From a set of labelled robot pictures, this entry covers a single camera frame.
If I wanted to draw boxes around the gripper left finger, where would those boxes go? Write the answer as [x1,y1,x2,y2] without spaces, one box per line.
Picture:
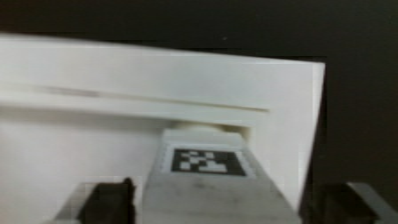
[58,178,137,224]

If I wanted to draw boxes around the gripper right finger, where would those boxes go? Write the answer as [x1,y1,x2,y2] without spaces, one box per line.
[309,182,394,224]

